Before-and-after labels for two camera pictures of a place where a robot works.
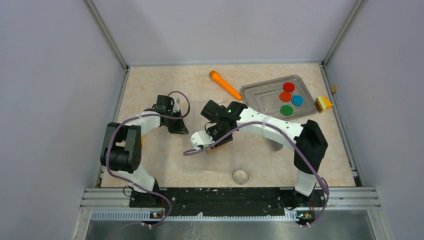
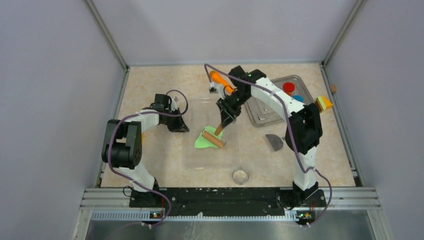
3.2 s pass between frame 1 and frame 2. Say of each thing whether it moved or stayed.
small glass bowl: stayed
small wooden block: stayed
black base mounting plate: stayed
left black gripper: stayed
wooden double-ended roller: moved
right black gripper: moved
